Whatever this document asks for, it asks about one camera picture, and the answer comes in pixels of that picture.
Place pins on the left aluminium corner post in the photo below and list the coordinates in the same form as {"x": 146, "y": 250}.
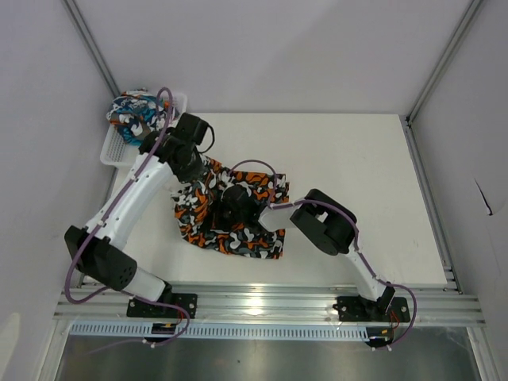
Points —
{"x": 84, "y": 31}

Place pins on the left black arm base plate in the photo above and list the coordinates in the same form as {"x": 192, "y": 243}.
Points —
{"x": 165, "y": 308}

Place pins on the aluminium corner post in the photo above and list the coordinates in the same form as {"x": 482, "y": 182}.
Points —
{"x": 84, "y": 31}
{"x": 452, "y": 47}

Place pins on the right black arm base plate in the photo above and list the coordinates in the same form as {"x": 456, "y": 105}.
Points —
{"x": 358, "y": 309}

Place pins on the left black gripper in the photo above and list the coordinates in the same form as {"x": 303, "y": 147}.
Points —
{"x": 197, "y": 173}

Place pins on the blue patterned shorts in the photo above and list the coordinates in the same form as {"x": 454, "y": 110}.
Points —
{"x": 136, "y": 113}

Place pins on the right aluminium corner post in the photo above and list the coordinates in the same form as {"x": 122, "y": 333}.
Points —
{"x": 452, "y": 47}

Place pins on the white plastic basket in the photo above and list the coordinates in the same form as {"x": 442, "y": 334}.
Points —
{"x": 115, "y": 152}

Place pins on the right aluminium side rail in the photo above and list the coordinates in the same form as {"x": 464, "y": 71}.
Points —
{"x": 431, "y": 207}

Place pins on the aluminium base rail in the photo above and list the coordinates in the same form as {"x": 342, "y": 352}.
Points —
{"x": 285, "y": 305}

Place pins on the orange black camouflage shorts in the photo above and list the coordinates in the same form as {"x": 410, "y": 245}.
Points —
{"x": 196, "y": 202}

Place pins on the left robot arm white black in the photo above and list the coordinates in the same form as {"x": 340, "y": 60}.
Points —
{"x": 97, "y": 249}

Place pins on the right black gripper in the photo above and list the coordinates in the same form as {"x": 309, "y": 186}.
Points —
{"x": 217, "y": 222}

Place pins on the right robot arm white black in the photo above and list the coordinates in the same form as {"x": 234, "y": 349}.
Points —
{"x": 328, "y": 225}

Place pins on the white slotted cable duct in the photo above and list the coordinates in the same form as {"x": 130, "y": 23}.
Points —
{"x": 221, "y": 331}

